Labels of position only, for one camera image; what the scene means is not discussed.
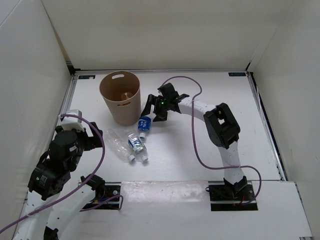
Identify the clear unlabelled plastic bottle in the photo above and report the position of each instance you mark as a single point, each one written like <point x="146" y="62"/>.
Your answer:
<point x="119" y="147"/>

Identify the blue label plastic bottle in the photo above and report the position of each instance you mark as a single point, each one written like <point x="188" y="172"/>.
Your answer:
<point x="144" y="125"/>

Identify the tan cylindrical waste bin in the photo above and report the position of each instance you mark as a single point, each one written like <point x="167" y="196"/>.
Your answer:
<point x="124" y="112"/>

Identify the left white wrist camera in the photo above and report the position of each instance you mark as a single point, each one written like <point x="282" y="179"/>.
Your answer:
<point x="72" y="123"/>

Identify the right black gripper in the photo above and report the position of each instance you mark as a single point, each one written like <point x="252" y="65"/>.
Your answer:
<point x="152" y="100"/>

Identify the left aluminium frame rail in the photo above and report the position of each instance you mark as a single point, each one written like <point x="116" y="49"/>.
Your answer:
<point x="67" y="96"/>

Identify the right blue corner sticker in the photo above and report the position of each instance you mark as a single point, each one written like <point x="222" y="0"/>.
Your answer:
<point x="237" y="74"/>

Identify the aluminium frame rail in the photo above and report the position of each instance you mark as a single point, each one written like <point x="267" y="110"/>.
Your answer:
<point x="67" y="96"/>
<point x="267" y="126"/>

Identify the orange plastic bottle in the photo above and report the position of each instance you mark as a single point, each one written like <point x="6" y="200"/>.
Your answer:
<point x="126" y="95"/>

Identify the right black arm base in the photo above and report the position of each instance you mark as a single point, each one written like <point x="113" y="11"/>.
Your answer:
<point x="223" y="201"/>

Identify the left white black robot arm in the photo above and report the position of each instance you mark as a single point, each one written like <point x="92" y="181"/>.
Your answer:
<point x="46" y="214"/>

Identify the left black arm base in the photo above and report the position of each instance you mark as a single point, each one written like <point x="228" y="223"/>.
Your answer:
<point x="108" y="199"/>

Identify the left blue corner sticker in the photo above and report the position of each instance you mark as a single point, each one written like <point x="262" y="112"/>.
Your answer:
<point x="86" y="77"/>

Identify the right aluminium frame rail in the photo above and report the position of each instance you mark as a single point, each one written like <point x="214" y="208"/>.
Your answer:
<point x="267" y="126"/>

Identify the green blue label bottle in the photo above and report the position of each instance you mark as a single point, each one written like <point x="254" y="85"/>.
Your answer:
<point x="137" y="145"/>

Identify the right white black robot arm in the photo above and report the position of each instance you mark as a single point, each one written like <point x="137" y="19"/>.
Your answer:
<point x="222" y="127"/>

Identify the blue corner sticker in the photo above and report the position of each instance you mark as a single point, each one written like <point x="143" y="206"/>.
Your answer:
<point x="86" y="77"/>
<point x="237" y="74"/>

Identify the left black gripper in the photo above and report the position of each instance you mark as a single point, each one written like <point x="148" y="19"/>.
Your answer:
<point x="92" y="140"/>

